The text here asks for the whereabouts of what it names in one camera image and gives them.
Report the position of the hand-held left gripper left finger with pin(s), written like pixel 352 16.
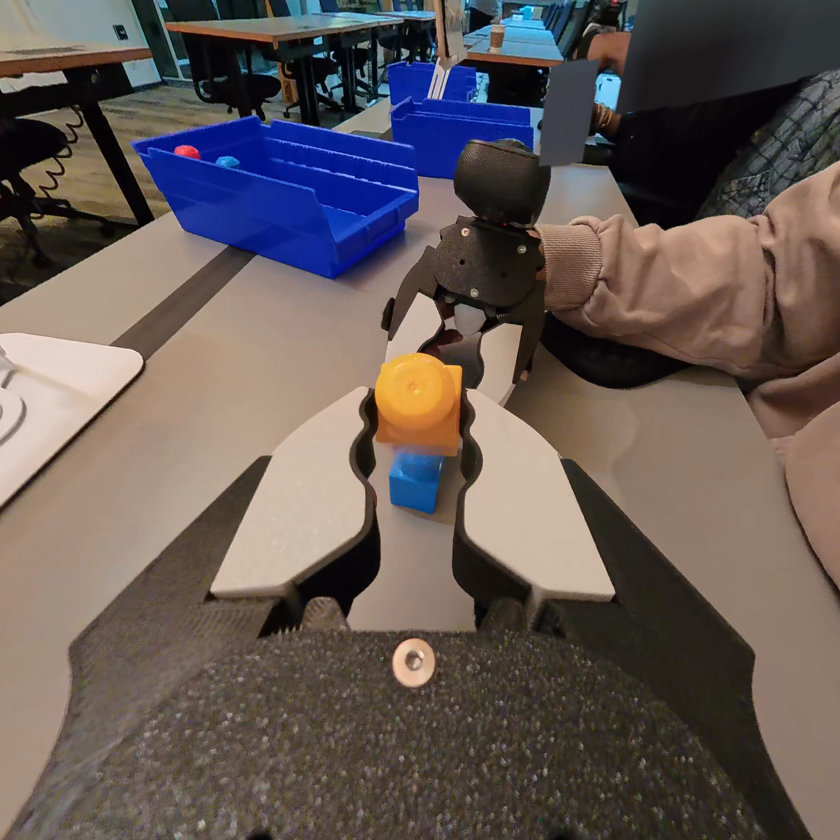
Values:
pixel 302 518

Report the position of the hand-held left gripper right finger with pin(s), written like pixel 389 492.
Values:
pixel 535 518

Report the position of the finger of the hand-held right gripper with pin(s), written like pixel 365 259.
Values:
pixel 502 361
pixel 410 328

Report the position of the orange one-stud toy block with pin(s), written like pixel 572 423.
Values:
pixel 417 400

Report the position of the blue two-stud toy block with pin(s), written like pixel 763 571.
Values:
pixel 413 485

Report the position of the blue plastic bin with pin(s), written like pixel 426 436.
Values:
pixel 275 223
pixel 420 82
pixel 459 144

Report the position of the blue one-stud toy block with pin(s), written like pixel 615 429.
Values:
pixel 228 162

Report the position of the red one-stud toy block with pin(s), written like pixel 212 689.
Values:
pixel 187 151

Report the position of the person's right forearm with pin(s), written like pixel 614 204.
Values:
pixel 689 289

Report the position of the wooden edged desk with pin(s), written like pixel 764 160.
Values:
pixel 518 49

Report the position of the paper coffee cup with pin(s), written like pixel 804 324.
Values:
pixel 495 39

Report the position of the black office chair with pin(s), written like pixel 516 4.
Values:
pixel 236 85
pixel 33 151

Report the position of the wooden top desk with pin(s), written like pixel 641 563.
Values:
pixel 282 26
pixel 65 59

